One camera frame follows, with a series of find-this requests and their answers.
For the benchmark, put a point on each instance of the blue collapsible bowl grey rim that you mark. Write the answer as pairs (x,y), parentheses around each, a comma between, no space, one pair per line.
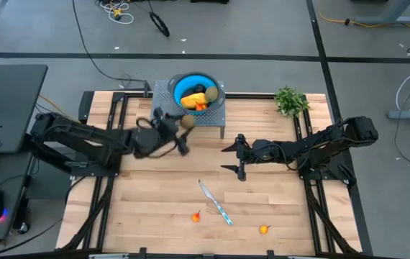
(187,81)

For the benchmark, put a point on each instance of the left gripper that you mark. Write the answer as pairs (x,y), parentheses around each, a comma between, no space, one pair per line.
(151,138)

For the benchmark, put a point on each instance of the black desk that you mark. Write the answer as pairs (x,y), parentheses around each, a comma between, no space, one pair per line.
(14,108)

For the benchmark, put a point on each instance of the yellow toy mango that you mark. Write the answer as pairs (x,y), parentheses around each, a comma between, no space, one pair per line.
(193,100)

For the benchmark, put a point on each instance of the black desk leg with caster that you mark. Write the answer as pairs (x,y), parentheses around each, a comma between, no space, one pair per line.
(23,216)

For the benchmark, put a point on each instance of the grey perforated metal stand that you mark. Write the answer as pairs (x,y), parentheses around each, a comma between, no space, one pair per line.
(160,93)

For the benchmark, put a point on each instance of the dark green toy avocado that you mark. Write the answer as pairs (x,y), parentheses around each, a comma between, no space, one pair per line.
(195,90)

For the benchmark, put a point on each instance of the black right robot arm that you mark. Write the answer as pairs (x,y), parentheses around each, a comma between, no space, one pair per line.
(316,145)

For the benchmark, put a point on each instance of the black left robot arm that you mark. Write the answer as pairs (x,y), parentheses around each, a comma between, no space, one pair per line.
(82,138)

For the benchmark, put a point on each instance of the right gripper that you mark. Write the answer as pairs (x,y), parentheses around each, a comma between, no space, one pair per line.
(259,151)

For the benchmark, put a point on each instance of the small yellow-orange pepper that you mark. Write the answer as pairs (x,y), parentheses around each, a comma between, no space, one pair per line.
(263,229)

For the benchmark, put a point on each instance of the brown-green toy kiwi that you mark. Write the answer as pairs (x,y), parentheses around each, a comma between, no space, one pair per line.
(211,94)
(187,122)

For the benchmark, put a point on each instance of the green plant in white pot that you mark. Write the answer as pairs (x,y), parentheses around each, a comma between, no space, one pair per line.
(291,101)

